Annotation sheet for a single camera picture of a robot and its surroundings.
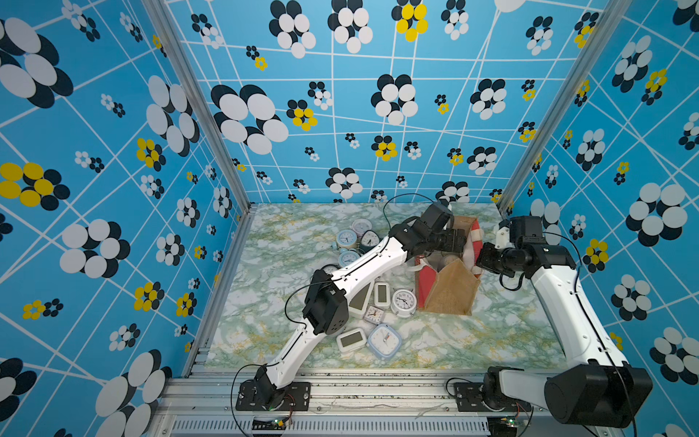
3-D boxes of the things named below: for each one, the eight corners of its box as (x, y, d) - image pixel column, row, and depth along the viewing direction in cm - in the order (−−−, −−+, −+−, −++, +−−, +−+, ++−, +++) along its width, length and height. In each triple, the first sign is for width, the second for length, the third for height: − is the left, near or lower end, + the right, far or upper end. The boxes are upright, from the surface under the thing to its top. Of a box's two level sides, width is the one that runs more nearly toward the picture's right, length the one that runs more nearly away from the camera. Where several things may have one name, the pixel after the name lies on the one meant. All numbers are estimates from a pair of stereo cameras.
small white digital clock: (374, 310, 92) (375, 305, 89) (373, 287, 97) (374, 282, 94) (389, 310, 92) (390, 305, 89) (388, 287, 97) (388, 282, 94)
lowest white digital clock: (338, 354, 82) (338, 351, 80) (335, 336, 86) (334, 333, 84) (368, 346, 84) (368, 343, 82) (363, 329, 87) (363, 326, 85)
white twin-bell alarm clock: (390, 317, 89) (391, 313, 87) (388, 292, 95) (389, 288, 92) (416, 317, 89) (418, 312, 87) (412, 292, 95) (414, 288, 92)
